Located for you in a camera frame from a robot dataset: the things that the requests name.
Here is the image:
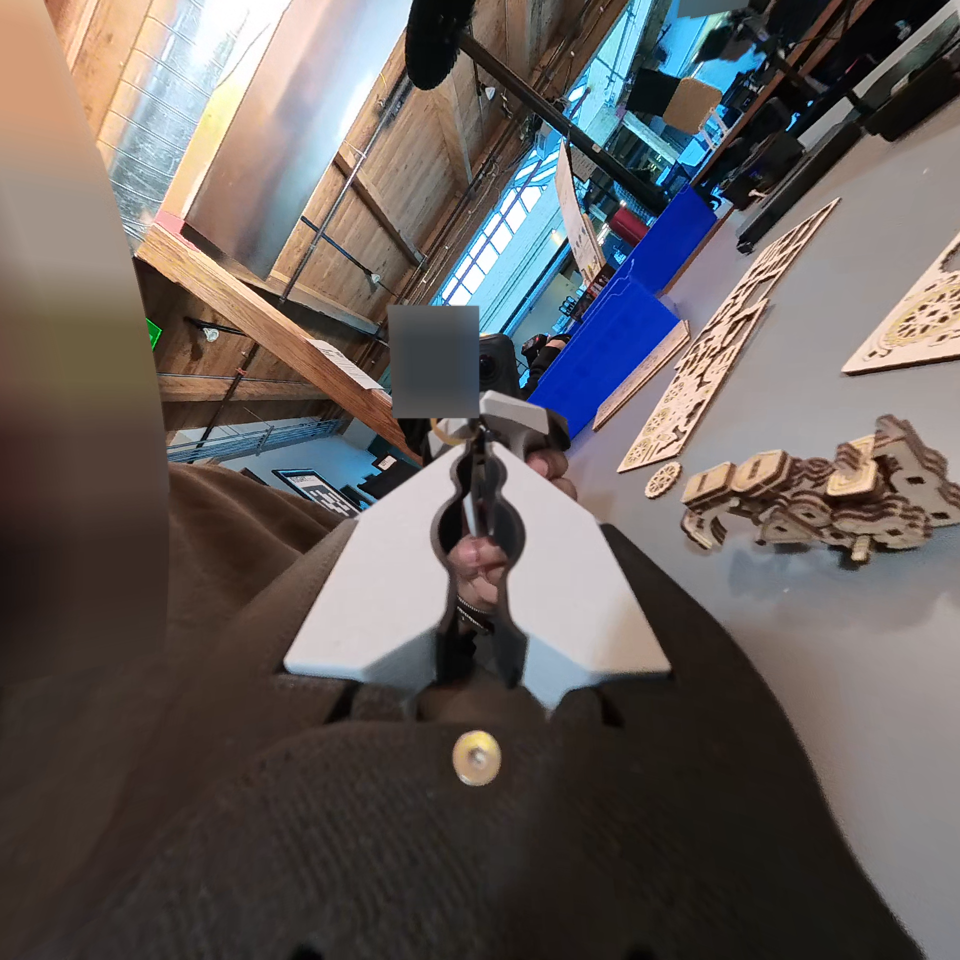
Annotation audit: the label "silver ventilation duct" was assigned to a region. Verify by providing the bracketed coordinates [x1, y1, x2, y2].
[97, 0, 294, 241]

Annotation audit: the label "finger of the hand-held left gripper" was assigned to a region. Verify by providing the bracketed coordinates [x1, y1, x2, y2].
[478, 390, 555, 460]

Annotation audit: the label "hanging wooden board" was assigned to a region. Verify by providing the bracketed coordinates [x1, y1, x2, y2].
[555, 138, 607, 275]

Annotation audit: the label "person's left hand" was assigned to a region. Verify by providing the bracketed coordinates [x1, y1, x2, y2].
[448, 446, 579, 609]

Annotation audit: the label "blue plastic bin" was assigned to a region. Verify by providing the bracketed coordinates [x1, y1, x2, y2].
[525, 273, 680, 440]
[622, 186, 717, 297]

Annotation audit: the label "wooden mechanical model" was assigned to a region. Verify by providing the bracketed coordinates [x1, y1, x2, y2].
[678, 414, 960, 565]

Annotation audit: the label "black steel pillar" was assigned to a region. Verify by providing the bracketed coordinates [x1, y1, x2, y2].
[457, 30, 669, 215]

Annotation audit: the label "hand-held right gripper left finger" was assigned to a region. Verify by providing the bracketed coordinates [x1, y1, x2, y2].
[283, 438, 481, 687]

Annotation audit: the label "black bar device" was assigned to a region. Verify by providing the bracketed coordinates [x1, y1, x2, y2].
[736, 120, 864, 255]

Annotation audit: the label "plywood board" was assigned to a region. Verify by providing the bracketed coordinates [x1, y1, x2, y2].
[592, 321, 691, 432]

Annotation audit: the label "brown cork panel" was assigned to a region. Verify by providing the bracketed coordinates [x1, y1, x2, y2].
[663, 75, 723, 135]

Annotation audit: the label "grey desk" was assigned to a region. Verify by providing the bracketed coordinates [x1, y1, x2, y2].
[562, 97, 960, 960]

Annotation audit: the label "black framed poster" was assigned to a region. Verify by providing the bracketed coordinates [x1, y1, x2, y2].
[271, 468, 369, 519]

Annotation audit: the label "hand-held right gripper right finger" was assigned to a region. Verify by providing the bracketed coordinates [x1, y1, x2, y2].
[483, 441, 672, 712]

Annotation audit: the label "person's brown sweater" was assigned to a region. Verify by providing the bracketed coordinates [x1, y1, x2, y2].
[161, 461, 369, 721]

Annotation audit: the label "wooden puzzle sheet round holes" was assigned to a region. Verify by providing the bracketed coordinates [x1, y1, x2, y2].
[840, 232, 960, 376]

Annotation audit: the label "dark flat stand base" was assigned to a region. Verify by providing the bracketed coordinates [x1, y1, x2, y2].
[851, 30, 960, 144]

